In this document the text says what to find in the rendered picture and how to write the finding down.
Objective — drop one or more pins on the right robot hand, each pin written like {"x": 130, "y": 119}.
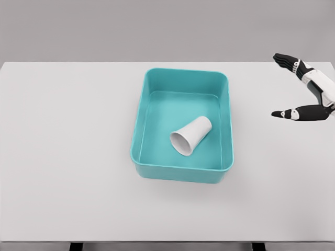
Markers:
{"x": 314, "y": 78}

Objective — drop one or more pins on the white paper cup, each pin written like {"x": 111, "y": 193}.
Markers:
{"x": 191, "y": 136}

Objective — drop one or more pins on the teal plastic basket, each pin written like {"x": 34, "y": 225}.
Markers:
{"x": 162, "y": 115}

